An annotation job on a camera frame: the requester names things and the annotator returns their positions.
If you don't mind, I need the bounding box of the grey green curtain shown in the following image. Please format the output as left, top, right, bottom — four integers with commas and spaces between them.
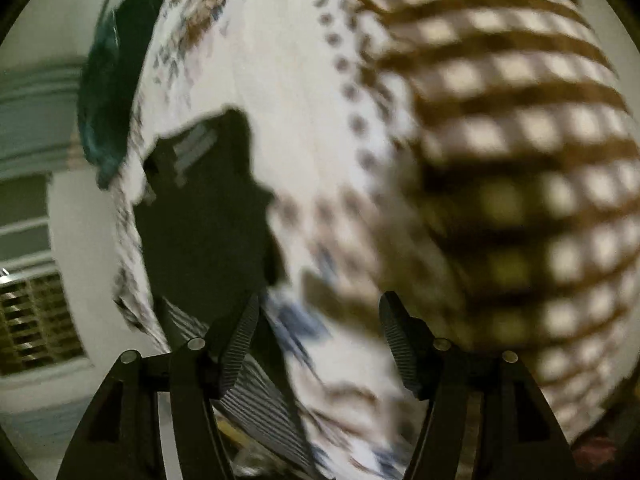
1, 58, 85, 180

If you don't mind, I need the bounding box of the black grey striped sweater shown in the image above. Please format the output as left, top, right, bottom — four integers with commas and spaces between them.
134, 108, 280, 330

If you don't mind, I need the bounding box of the dark green folded blanket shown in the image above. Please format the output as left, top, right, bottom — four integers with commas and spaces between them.
77, 0, 164, 190

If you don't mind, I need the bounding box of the floral bed cover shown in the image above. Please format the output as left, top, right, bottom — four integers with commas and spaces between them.
111, 0, 639, 479

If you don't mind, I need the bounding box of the window with white frame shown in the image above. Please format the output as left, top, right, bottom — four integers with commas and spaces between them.
1, 176, 86, 377

